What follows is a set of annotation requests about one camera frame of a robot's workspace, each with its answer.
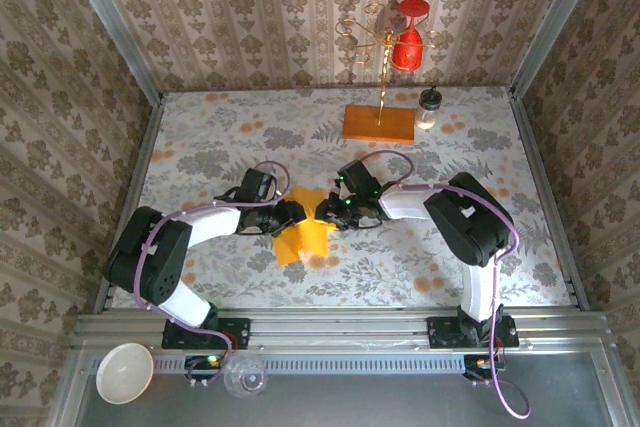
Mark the small glass jar black lid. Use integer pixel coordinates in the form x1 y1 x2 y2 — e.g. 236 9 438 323
415 85 441 131

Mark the clear plastic cup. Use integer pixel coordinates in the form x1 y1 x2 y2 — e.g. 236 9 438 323
222 352 268 400

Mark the black controller board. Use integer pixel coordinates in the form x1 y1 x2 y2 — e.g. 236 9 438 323
184 354 231 388
462 354 509 386

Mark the red wine glass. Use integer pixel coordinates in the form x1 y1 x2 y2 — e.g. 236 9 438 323
389 0 432 72

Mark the white bowl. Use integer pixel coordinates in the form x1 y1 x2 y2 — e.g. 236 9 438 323
94 342 155 406

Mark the gold wire rack wooden base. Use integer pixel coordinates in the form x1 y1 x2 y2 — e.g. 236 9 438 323
335 0 446 144

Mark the aluminium mounting rail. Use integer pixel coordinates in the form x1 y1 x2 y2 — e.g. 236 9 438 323
69 309 619 353

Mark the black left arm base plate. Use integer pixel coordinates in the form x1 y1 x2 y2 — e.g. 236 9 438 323
160 316 253 351

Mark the aluminium table side rail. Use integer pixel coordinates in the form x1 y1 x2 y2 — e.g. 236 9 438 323
92 94 166 313
507 89 591 311

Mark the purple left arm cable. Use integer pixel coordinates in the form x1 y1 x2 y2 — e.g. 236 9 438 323
132 160 292 388

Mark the slotted grey cable duct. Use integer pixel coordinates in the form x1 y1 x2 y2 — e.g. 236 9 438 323
82 354 601 376

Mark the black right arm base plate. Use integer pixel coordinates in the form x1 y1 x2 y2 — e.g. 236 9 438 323
426 315 520 350

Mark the aluminium frame post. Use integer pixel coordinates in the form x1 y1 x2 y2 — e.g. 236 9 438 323
57 0 166 103
509 0 609 98

